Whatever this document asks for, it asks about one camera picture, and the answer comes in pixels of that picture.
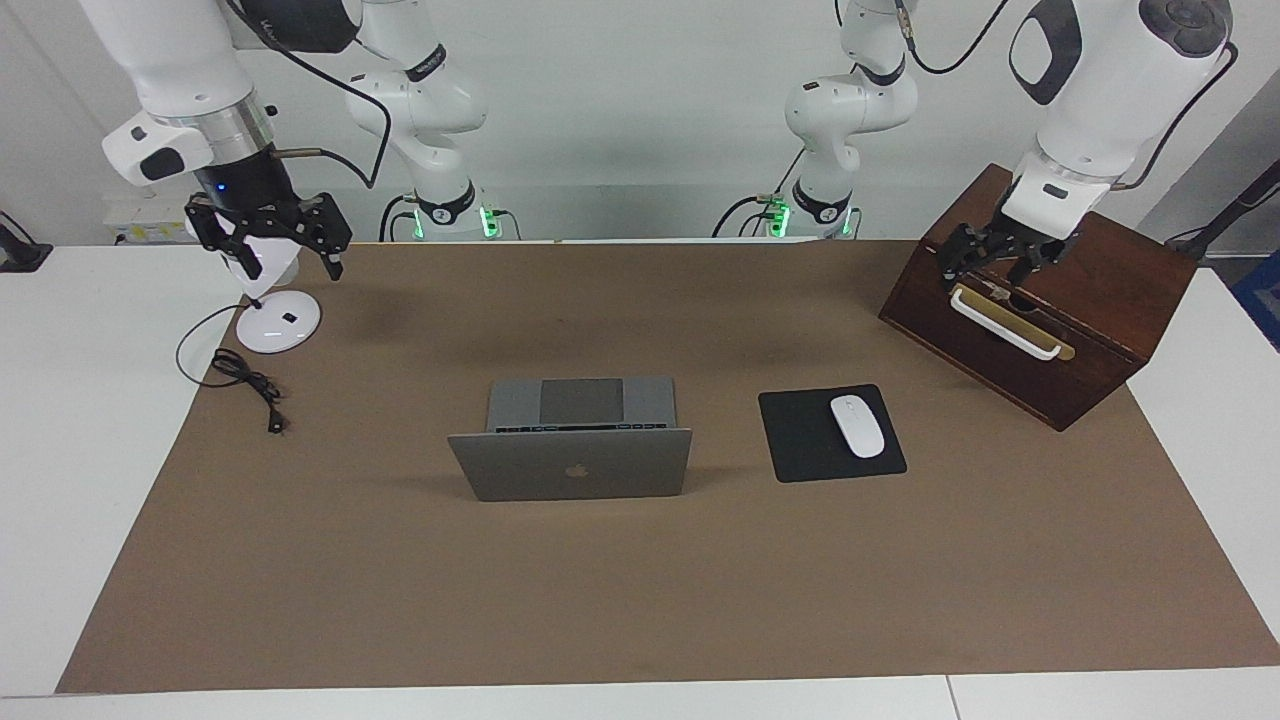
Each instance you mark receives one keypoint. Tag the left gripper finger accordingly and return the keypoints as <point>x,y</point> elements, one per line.
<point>958,255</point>
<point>1030,272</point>

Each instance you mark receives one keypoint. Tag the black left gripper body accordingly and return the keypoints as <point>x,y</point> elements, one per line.
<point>1030,248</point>

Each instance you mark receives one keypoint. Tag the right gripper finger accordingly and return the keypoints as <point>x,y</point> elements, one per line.
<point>225,235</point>
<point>328,230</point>

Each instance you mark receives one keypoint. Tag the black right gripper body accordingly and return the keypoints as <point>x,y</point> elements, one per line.
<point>245,185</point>

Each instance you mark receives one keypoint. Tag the silver grey laptop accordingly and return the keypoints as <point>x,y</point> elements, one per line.
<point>520,470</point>

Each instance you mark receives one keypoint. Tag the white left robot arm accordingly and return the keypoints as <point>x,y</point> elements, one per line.
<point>1100,90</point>

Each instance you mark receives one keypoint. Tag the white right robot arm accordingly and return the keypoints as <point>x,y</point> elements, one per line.
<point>170,60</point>

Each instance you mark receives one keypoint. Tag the dark brown wooden box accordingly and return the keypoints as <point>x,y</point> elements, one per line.
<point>1100,330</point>

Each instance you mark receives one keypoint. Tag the white desk lamp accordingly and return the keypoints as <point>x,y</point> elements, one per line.
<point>280,325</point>

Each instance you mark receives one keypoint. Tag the white computer mouse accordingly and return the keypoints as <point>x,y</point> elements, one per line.
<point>858,428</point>

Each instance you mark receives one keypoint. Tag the black table clamp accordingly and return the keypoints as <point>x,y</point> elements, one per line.
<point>20,255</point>

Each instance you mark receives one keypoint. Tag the black stand pole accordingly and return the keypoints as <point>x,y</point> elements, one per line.
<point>1240,205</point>

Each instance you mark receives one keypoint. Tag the blue crate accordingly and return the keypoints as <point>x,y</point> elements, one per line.
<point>1265,300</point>

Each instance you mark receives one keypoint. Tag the black mouse pad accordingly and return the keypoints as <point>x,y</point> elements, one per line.
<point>800,440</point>

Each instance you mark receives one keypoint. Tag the brown table mat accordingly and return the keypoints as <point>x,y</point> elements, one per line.
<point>640,600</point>

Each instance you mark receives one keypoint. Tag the white wall power strip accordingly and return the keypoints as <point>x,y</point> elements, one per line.
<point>140,215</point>

